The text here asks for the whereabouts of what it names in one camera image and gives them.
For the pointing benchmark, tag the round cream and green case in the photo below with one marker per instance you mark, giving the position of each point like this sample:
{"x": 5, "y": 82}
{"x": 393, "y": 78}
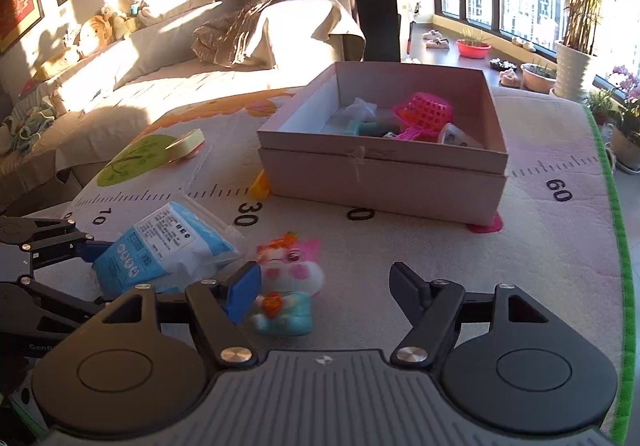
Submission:
{"x": 184, "y": 143}

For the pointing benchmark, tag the small green potted plant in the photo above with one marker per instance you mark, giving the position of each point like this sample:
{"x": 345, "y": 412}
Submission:
{"x": 600, "y": 106}

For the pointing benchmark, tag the pile of pale clothes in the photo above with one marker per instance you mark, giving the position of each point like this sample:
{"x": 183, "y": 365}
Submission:
{"x": 27, "y": 126}

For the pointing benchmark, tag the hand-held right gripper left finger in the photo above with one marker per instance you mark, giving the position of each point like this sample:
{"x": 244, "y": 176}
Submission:
{"x": 242, "y": 293}

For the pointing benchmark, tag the blue and white packet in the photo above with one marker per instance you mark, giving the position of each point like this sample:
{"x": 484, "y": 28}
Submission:
{"x": 165, "y": 246}

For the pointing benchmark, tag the potted palm in white pot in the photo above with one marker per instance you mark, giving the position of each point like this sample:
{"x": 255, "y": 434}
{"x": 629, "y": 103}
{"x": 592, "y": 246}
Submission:
{"x": 582, "y": 26}

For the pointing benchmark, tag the printed ruler play mat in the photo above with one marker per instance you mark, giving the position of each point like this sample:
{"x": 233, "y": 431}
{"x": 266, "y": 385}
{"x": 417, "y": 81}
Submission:
{"x": 500, "y": 286}

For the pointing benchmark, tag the beige sofa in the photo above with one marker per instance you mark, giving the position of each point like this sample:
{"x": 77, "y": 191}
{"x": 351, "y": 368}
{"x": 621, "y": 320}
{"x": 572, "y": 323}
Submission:
{"x": 150, "y": 86}

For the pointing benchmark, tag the pink cat squishy toy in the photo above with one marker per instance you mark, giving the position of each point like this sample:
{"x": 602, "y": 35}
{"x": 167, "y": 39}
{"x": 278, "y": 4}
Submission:
{"x": 285, "y": 286}

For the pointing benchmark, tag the yellow-orange toy piece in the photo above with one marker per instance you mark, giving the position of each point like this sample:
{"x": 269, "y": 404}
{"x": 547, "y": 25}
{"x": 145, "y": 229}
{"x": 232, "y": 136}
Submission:
{"x": 261, "y": 185}

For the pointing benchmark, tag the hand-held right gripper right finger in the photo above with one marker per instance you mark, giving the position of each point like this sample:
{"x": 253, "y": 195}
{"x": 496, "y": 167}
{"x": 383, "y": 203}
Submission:
{"x": 407, "y": 291}

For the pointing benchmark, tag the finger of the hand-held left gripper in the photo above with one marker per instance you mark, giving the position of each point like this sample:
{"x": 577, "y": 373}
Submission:
{"x": 92, "y": 250}
{"x": 50, "y": 301}

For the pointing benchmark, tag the pink mesh toy piece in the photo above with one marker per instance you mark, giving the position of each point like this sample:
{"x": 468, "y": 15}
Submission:
{"x": 485, "y": 225}

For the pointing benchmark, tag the crumpled brown blanket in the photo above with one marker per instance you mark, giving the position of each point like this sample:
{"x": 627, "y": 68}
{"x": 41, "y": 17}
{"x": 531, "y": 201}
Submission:
{"x": 250, "y": 26}

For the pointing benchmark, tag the white dotted packet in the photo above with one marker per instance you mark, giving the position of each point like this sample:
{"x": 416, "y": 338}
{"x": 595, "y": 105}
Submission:
{"x": 460, "y": 136}

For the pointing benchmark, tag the clear plastic bag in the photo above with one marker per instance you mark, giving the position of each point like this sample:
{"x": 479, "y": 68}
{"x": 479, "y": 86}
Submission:
{"x": 361, "y": 108}

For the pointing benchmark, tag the pink orchid plant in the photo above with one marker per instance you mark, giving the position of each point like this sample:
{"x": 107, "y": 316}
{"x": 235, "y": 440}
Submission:
{"x": 627, "y": 81}

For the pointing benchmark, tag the pale pink cardboard box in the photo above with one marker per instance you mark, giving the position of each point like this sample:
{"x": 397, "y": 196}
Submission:
{"x": 385, "y": 181}

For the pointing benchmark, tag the red basin with grass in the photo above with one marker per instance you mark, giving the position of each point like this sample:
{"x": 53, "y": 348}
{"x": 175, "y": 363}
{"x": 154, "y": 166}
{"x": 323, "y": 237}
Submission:
{"x": 474, "y": 46}

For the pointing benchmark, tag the small beige plush toy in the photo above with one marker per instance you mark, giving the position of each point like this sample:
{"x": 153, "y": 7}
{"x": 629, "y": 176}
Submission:
{"x": 127, "y": 11}

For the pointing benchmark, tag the tan lion plush toy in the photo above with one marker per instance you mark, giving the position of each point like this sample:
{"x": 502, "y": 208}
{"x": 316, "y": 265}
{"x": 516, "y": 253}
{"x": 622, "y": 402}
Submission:
{"x": 95, "y": 36}

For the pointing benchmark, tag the brown pot with plant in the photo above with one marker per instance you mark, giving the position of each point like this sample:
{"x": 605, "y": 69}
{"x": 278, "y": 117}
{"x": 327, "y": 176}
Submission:
{"x": 539, "y": 76}

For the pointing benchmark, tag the pink toy net scoop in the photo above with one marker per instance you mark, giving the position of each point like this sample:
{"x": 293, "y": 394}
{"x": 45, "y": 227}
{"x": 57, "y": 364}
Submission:
{"x": 425, "y": 116}

